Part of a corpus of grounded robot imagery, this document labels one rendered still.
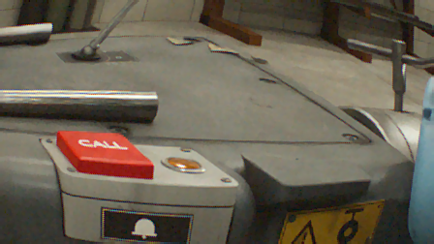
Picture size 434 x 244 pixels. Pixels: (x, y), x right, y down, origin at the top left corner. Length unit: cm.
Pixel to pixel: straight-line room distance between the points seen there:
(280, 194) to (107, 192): 13
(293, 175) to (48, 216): 20
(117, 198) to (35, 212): 8
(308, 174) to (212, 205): 9
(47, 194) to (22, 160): 3
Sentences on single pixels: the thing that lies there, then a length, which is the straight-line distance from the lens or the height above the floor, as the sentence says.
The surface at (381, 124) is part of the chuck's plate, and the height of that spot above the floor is 123.
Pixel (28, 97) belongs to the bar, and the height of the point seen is 127.
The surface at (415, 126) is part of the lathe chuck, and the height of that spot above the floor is 123.
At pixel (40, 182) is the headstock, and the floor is 124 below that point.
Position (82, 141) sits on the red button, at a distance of 78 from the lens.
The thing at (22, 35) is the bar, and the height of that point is 127.
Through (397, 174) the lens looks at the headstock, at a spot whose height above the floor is 124.
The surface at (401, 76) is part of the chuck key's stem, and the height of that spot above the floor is 128.
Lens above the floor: 149
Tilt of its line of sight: 14 degrees down
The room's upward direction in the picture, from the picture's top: 10 degrees clockwise
